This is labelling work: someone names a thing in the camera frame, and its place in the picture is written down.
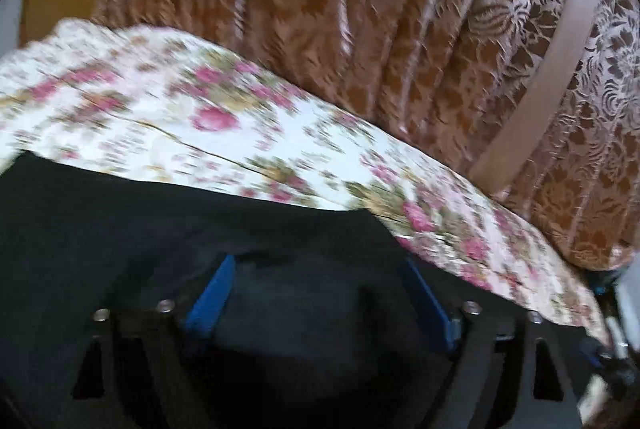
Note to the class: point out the black pants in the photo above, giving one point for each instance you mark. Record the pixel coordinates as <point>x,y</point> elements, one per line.
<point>98,273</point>

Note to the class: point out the brown floral curtain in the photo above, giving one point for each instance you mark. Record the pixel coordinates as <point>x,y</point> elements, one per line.
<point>445,76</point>

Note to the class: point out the floral bed quilt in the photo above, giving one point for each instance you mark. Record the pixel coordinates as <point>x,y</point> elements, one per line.
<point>161,106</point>

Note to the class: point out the beige curtain tie band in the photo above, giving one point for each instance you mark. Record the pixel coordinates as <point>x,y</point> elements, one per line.
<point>518,139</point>

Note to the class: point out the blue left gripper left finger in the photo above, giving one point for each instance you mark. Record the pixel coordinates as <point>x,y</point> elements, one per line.
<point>203,317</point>

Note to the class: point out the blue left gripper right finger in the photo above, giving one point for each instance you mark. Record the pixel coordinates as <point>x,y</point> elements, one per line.
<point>439,322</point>

